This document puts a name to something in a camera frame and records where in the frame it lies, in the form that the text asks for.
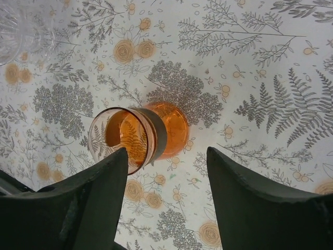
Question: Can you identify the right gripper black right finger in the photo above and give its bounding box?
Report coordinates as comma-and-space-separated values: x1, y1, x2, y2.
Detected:
207, 147, 332, 249

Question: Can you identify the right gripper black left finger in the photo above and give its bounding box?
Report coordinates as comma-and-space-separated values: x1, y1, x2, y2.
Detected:
1, 148, 128, 249

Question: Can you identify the clear glass dripper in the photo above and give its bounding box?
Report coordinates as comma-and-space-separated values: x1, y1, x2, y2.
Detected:
1, 1, 56, 66

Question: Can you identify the orange glass carafe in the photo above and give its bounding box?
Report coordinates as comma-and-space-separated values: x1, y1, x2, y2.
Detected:
88, 102, 189, 175

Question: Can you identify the floral patterned tablecloth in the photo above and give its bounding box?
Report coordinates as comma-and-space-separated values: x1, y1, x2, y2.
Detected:
1, 1, 332, 249

